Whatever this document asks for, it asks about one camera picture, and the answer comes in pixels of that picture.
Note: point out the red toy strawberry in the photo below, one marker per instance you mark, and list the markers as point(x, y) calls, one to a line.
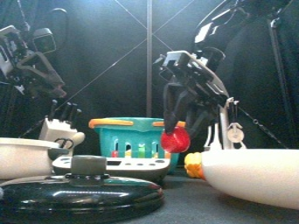
point(175, 141)

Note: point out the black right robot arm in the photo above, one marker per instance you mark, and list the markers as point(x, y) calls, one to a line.
point(234, 26)

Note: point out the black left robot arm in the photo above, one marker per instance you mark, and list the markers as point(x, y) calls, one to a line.
point(57, 23)

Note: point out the grey toy stove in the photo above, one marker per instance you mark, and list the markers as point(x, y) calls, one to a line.
point(132, 167)

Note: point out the white toy spatula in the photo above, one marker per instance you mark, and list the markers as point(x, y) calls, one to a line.
point(212, 140)

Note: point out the toy pizza cutter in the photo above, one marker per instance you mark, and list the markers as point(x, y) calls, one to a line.
point(235, 134)

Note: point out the teal basket orange rim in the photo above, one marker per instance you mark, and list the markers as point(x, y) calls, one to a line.
point(132, 131)

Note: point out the white knife block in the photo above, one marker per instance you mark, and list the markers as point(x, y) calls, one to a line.
point(53, 132)

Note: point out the yellow toy corn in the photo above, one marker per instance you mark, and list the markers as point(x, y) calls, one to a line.
point(192, 165)

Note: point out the green toy in basket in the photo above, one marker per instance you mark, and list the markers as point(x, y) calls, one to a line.
point(141, 150)

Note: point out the white toy spoon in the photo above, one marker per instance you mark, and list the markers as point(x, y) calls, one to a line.
point(77, 137)

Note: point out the red toy in basket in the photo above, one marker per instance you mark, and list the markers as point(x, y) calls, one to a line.
point(115, 153)

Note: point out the large white bowl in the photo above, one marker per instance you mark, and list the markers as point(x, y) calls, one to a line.
point(252, 175)

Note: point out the white toy pot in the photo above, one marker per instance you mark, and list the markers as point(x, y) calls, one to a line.
point(23, 159)

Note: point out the black pot lid grey knob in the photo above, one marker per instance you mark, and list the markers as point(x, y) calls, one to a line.
point(81, 198)

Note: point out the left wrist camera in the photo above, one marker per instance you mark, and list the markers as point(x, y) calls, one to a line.
point(44, 40)

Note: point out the grey vertical frame pole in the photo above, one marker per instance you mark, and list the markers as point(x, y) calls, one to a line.
point(148, 58)

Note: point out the dark side frame post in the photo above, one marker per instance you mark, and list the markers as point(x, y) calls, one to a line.
point(280, 87)

